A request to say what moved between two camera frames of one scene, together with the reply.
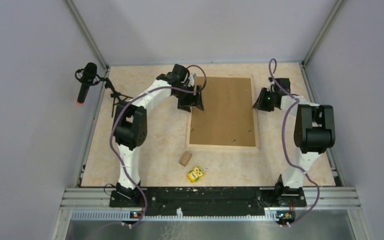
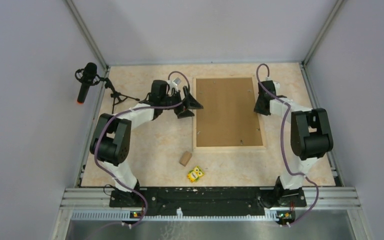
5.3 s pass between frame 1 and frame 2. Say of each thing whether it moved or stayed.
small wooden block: stayed
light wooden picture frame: moved
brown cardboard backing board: stayed
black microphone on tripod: stayed
